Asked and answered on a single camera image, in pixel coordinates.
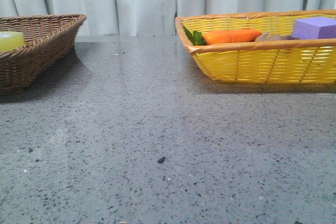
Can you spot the purple foam block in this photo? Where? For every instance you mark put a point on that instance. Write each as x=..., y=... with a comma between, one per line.
x=314, y=28

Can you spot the yellow woven basket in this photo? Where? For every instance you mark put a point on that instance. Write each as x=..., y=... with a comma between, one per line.
x=285, y=62

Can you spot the orange toy carrot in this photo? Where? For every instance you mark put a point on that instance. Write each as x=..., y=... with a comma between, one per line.
x=198, y=38

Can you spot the yellow tape roll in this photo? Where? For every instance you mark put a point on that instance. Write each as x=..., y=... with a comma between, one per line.
x=11, y=40

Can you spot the brown toy potato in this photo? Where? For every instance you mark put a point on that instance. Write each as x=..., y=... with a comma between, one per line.
x=267, y=37

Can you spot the small black debris chip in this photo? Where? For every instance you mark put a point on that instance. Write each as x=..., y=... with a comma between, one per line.
x=161, y=160

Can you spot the brown wicker basket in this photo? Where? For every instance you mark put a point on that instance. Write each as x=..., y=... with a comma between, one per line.
x=47, y=39

